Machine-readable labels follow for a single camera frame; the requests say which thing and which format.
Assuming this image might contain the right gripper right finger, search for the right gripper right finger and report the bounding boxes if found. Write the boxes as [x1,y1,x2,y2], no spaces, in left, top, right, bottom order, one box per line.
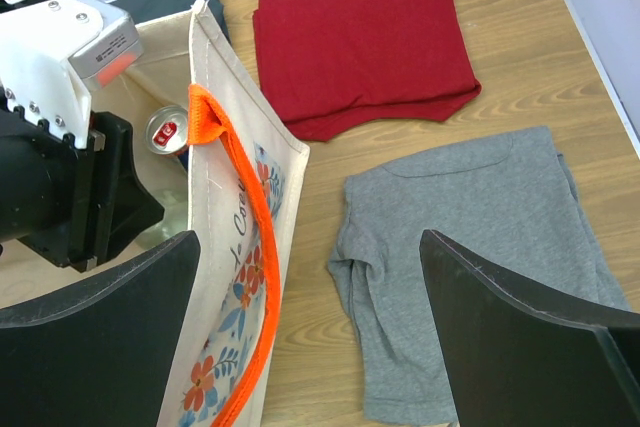
[420,230,639,426]

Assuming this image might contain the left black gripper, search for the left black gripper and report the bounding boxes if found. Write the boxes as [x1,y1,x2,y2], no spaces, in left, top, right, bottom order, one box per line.
[19,112,164,272]

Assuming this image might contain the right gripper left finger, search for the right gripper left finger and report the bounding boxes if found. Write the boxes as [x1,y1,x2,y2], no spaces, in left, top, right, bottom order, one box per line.
[1,231,200,426]

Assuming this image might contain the beige canvas bag orange handles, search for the beige canvas bag orange handles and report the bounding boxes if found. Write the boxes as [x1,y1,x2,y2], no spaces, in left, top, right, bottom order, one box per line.
[0,0,311,427]

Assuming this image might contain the clear soda water bottle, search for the clear soda water bottle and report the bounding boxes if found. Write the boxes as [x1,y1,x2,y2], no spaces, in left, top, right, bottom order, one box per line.
[135,189,189,249]

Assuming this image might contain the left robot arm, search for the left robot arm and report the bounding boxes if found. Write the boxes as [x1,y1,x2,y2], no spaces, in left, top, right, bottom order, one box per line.
[1,107,164,272]

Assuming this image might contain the red top drink can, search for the red top drink can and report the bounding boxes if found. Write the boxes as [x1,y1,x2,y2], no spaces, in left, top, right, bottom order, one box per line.
[144,105,188,156]

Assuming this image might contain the grey folded cloth right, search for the grey folded cloth right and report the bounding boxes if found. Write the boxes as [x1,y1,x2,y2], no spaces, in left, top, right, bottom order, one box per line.
[328,126,629,426]

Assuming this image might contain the red folded cloth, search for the red folded cloth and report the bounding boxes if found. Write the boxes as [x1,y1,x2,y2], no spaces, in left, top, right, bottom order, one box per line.
[253,0,481,142]

